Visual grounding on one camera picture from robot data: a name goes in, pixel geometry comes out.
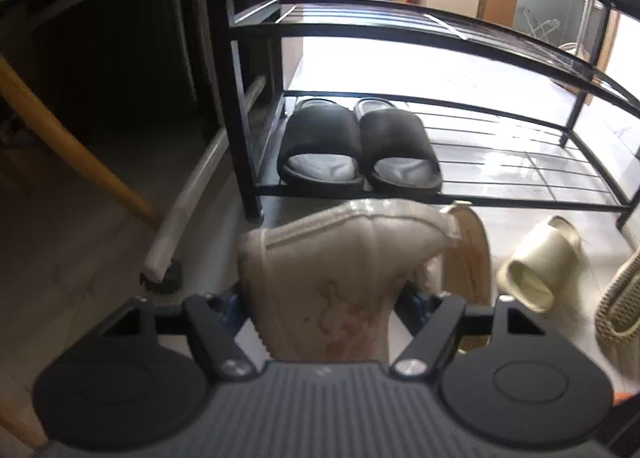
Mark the black metal shoe rack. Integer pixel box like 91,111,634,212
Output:
202,0,640,231

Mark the white metal stand frame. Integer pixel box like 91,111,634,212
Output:
0,0,206,103

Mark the black slide sandal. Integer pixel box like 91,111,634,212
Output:
277,98,366,199
354,98,443,197

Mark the white folding drying rack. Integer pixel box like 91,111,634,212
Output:
522,8,561,42

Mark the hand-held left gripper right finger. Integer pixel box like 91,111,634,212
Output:
390,290,551,381

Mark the beige embroidered shoe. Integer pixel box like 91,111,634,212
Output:
236,199,461,364
440,201,493,354

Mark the cream slide slipper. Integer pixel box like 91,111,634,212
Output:
496,216,583,313

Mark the cream woven slipper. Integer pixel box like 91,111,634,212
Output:
594,243,640,379

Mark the wooden chair leg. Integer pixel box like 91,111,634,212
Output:
0,55,161,229
0,378,48,449

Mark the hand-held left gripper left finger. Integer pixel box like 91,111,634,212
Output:
105,294,257,384

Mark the dark ribbed panel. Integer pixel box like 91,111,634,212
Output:
30,0,216,149

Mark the white tube stand leg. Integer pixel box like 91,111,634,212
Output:
142,75,266,283

